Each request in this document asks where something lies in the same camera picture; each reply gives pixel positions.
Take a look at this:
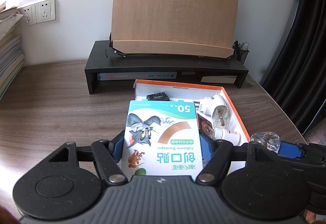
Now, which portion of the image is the clear refill bottle white cap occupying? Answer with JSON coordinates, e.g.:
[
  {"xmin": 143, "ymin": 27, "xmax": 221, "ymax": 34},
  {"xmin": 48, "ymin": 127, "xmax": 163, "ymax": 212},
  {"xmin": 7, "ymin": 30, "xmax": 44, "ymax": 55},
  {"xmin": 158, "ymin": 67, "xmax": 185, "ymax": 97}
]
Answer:
[{"xmin": 250, "ymin": 131, "xmax": 281, "ymax": 153}]

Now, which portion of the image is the black curtain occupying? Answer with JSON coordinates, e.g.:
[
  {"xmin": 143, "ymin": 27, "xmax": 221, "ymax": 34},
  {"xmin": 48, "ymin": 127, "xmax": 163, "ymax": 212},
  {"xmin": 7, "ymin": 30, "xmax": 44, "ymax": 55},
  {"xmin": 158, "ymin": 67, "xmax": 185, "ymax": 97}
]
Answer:
[{"xmin": 262, "ymin": 0, "xmax": 325, "ymax": 133}]

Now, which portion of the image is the small white pill bottle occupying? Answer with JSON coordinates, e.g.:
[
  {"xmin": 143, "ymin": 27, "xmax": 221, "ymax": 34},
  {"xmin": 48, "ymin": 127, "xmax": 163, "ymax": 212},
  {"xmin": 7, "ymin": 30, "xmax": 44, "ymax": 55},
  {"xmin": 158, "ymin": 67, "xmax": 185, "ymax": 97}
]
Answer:
[{"xmin": 214, "ymin": 128, "xmax": 241, "ymax": 146}]

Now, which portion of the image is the black mesh pen holder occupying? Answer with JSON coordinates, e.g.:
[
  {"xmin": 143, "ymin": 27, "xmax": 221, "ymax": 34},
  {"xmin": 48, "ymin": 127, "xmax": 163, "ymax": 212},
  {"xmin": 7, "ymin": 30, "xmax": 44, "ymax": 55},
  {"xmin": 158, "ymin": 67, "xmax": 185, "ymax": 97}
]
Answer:
[{"xmin": 233, "ymin": 40, "xmax": 250, "ymax": 65}]

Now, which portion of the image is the white mosquito heater with bottle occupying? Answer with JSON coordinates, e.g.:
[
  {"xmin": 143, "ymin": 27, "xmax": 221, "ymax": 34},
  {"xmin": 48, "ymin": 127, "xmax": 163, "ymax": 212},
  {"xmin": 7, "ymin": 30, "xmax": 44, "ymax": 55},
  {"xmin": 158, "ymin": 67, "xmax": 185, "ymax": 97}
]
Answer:
[{"xmin": 195, "ymin": 94, "xmax": 230, "ymax": 129}]

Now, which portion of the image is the red blue playing card box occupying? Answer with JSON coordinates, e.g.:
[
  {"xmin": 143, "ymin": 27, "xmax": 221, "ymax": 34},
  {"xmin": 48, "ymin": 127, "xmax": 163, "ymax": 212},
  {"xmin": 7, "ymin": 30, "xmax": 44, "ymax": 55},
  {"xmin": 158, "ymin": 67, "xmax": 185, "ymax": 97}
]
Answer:
[{"xmin": 197, "ymin": 113, "xmax": 215, "ymax": 140}]

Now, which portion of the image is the green bandage box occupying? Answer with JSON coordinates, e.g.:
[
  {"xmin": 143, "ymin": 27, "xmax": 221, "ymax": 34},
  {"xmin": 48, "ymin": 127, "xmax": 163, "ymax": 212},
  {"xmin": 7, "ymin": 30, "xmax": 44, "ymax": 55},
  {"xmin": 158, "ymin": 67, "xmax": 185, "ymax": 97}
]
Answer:
[{"xmin": 120, "ymin": 99, "xmax": 203, "ymax": 179}]

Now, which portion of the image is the orange white box lid tray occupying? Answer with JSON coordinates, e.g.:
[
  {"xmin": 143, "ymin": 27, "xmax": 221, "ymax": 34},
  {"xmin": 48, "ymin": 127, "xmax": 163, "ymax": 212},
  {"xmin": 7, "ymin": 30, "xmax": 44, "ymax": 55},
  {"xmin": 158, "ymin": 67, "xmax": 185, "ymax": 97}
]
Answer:
[{"xmin": 122, "ymin": 80, "xmax": 249, "ymax": 178}]

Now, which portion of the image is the wooden book stand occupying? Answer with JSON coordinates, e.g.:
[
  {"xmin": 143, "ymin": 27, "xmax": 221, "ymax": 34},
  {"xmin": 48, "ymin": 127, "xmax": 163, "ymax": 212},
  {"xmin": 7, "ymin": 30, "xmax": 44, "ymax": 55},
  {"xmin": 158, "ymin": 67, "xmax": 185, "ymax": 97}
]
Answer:
[{"xmin": 111, "ymin": 0, "xmax": 238, "ymax": 58}]

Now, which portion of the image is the black monitor riser shelf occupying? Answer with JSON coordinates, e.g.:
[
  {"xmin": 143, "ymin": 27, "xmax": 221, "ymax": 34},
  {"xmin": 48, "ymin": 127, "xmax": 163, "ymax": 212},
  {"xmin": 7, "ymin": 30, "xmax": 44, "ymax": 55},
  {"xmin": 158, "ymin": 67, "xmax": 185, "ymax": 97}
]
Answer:
[{"xmin": 85, "ymin": 40, "xmax": 249, "ymax": 94}]

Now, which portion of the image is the white wall socket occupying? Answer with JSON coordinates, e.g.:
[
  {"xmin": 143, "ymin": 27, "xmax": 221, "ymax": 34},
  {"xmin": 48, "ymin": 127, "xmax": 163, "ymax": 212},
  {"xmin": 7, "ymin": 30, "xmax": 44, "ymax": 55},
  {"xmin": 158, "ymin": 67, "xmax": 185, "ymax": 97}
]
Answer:
[
  {"xmin": 35, "ymin": 0, "xmax": 56, "ymax": 23},
  {"xmin": 18, "ymin": 4, "xmax": 36, "ymax": 25}
]

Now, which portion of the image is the stack of books and papers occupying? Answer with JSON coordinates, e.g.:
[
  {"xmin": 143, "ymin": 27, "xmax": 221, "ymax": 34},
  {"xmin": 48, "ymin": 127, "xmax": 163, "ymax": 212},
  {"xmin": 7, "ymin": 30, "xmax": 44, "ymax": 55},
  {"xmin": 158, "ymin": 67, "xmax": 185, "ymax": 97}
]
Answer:
[{"xmin": 0, "ymin": 2, "xmax": 25, "ymax": 98}]

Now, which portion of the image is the white charger box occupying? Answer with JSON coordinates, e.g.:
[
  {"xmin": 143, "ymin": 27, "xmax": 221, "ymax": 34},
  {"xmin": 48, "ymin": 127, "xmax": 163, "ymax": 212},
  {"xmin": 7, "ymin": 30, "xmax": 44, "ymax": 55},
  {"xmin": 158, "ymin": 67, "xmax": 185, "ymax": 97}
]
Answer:
[{"xmin": 194, "ymin": 101, "xmax": 202, "ymax": 111}]

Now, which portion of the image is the black charger plug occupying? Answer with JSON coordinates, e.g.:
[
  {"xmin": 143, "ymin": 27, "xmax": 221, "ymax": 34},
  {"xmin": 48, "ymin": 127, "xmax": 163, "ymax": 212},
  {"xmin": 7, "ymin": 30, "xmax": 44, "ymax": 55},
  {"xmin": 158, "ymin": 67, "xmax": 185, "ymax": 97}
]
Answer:
[{"xmin": 146, "ymin": 92, "xmax": 170, "ymax": 101}]

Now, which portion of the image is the person's right hand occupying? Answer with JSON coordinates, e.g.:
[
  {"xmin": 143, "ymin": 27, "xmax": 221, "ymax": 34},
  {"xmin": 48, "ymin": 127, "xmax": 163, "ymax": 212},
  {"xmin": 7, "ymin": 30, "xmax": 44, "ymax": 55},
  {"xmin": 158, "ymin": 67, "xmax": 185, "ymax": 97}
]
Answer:
[{"xmin": 305, "ymin": 211, "xmax": 316, "ymax": 224}]

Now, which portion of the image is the book under riser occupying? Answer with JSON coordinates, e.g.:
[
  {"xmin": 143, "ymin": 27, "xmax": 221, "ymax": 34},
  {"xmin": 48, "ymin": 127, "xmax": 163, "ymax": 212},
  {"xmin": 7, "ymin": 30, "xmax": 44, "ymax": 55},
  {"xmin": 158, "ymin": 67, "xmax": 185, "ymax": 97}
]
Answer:
[{"xmin": 97, "ymin": 72, "xmax": 177, "ymax": 81}]

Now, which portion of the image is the beige booklet under riser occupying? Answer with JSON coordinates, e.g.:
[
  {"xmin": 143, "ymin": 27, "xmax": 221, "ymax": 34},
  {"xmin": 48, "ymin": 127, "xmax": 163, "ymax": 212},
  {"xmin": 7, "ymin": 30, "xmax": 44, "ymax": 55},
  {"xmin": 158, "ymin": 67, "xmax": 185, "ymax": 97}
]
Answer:
[{"xmin": 201, "ymin": 76, "xmax": 237, "ymax": 84}]

